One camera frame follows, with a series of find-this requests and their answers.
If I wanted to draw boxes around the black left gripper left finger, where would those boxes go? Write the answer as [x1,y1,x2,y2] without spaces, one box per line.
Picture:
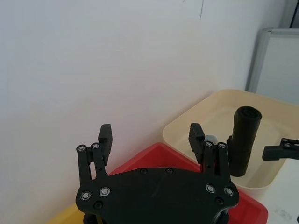
[76,124,113,185]

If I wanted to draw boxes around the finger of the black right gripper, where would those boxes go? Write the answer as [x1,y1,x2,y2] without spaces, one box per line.
[262,138,299,161]

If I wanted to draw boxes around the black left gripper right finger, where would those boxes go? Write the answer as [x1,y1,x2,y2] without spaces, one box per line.
[188,123,231,181]

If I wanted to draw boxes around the small grey object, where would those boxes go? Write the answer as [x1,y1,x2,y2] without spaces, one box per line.
[204,134,219,144]

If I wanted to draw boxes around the black cylindrical roll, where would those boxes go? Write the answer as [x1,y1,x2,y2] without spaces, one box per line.
[226,105,263,178]

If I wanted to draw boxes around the cream plastic bin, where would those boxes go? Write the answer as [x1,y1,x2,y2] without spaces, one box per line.
[162,88,299,189]

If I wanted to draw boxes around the yellow plastic bin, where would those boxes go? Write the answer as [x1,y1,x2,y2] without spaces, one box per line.
[46,202,85,224]

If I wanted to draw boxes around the red plastic bin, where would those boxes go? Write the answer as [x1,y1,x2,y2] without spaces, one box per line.
[108,142,269,224]

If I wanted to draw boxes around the grey framed whiteboard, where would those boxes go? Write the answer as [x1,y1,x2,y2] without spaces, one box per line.
[244,27,299,105]

